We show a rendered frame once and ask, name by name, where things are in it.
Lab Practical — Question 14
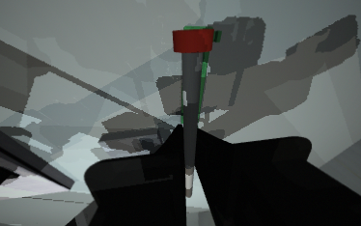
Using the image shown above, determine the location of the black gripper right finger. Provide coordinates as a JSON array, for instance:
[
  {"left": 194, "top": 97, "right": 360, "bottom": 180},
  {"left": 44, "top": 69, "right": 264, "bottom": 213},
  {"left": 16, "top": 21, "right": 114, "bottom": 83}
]
[{"left": 194, "top": 128, "right": 312, "bottom": 226}]

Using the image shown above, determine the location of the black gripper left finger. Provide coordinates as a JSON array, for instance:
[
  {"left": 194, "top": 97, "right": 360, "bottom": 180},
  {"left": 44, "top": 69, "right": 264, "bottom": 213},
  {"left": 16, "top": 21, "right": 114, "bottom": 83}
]
[{"left": 83, "top": 124, "right": 186, "bottom": 226}]

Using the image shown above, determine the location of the grey tapered pin with red cap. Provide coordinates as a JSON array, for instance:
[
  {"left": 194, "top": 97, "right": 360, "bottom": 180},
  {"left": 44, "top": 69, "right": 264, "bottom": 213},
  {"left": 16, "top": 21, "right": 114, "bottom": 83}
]
[{"left": 173, "top": 29, "right": 214, "bottom": 198}]

